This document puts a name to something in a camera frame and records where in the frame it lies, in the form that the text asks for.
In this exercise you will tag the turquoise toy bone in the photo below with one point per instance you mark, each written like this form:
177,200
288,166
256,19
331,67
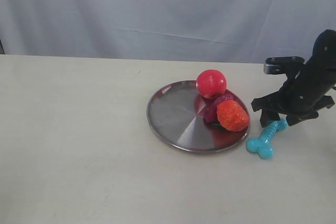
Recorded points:
262,145

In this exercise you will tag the red plastic apple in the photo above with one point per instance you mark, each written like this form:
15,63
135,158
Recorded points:
211,84

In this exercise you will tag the grey-blue backdrop cloth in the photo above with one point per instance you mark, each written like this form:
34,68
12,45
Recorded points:
186,30

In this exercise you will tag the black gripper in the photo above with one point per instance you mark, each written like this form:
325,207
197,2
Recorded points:
299,98

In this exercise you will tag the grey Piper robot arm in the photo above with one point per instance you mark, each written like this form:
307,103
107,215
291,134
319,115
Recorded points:
323,53

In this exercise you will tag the purple toy fruit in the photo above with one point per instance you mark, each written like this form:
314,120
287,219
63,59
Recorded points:
210,115

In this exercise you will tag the round stainless steel plate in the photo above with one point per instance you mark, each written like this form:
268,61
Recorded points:
175,114

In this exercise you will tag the orange toy strawberry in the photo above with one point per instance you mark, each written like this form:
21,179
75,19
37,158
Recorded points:
232,116

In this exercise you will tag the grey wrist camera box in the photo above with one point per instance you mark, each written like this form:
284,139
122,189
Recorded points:
283,65

